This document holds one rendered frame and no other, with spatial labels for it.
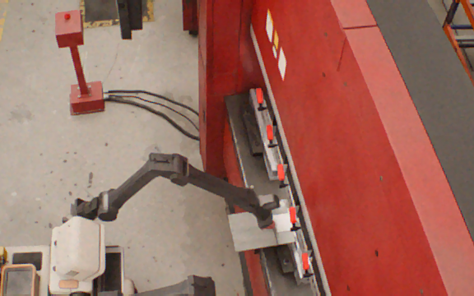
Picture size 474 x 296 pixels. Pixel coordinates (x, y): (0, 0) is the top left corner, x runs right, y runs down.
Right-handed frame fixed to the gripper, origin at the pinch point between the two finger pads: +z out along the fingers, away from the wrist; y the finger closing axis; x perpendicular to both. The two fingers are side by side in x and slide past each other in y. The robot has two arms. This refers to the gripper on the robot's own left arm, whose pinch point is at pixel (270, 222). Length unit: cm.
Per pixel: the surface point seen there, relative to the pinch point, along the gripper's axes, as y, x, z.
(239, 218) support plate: 5.0, 12.1, -4.2
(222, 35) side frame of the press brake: 84, -8, -32
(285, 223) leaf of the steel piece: -1.0, -5.4, 4.5
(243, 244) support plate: -7.9, 12.7, -4.4
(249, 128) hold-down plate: 59, 2, 11
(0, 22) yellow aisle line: 259, 185, 18
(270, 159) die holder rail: 34.6, -5.0, 7.6
